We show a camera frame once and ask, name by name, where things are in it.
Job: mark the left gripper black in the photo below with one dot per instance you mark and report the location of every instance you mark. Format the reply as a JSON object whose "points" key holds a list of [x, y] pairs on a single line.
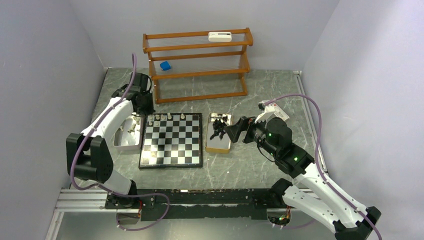
{"points": [[150, 109]]}

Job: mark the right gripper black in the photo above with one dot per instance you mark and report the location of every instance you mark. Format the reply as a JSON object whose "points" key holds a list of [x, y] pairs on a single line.
{"points": [[234, 130]]}

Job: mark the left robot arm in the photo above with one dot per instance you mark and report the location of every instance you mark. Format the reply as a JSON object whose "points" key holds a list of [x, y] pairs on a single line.
{"points": [[88, 154]]}

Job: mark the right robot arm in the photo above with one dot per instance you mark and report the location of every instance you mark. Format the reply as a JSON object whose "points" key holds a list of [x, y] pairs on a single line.
{"points": [[311, 190]]}

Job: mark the black chess pieces pile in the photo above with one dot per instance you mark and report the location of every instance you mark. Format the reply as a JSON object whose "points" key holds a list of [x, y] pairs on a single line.
{"points": [[218, 124]]}

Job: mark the black white chess board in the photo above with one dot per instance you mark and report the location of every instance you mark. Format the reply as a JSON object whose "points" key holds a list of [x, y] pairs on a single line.
{"points": [[172, 143]]}

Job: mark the gold metal tin tray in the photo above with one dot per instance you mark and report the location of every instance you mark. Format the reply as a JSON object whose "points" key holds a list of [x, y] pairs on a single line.
{"points": [[217, 140]]}

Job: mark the pink metal tin tray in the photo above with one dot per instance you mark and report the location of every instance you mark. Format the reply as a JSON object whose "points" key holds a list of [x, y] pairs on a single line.
{"points": [[129, 135]]}

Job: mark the blue block on shelf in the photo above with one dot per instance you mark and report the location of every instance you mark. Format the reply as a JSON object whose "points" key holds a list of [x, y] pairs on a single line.
{"points": [[165, 66]]}

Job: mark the wooden two-tier shelf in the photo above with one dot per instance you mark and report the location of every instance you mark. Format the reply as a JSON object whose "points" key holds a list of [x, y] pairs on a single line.
{"points": [[190, 54]]}

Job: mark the white box on shelf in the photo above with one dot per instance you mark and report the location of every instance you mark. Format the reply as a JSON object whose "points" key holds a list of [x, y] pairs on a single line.
{"points": [[219, 37]]}

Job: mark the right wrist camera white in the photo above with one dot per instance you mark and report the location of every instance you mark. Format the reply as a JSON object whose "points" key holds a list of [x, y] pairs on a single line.
{"points": [[269, 110]]}

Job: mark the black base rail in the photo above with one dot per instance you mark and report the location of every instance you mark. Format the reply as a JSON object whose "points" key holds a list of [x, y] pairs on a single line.
{"points": [[253, 203]]}

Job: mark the aluminium frame rail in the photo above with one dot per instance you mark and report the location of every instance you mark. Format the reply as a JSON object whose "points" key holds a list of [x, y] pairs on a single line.
{"points": [[75, 201]]}

